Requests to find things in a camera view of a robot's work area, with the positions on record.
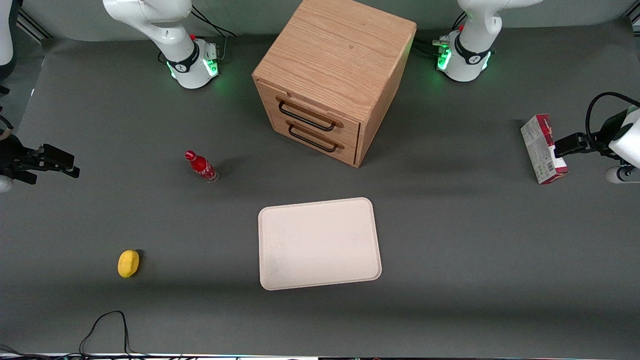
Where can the aluminium frame rail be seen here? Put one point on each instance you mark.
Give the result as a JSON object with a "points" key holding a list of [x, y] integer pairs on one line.
{"points": [[32, 25]]}

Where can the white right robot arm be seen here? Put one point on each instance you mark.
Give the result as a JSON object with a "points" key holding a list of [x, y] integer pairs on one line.
{"points": [[187, 62]]}

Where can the red cola bottle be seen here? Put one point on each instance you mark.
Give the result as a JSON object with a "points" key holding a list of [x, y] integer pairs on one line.
{"points": [[202, 167]]}

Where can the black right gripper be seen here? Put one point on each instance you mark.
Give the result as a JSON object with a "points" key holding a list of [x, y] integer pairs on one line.
{"points": [[11, 158]]}

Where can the red cookie box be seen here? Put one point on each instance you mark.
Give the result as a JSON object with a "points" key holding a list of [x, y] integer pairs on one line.
{"points": [[539, 150]]}

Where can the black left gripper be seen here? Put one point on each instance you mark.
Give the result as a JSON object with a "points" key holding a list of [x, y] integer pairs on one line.
{"points": [[594, 140]]}

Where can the beige plastic tray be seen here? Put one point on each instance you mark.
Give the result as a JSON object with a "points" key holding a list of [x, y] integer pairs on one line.
{"points": [[320, 245]]}

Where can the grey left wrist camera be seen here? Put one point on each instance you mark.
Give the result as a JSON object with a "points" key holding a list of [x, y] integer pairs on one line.
{"points": [[620, 175]]}

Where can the yellow lemon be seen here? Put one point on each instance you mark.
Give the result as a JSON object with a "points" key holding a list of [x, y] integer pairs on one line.
{"points": [[128, 263]]}

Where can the dark grey table mat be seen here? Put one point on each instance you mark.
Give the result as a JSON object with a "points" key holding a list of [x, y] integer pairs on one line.
{"points": [[475, 280]]}

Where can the wooden drawer cabinet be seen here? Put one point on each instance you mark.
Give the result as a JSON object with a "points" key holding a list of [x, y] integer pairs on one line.
{"points": [[335, 55]]}

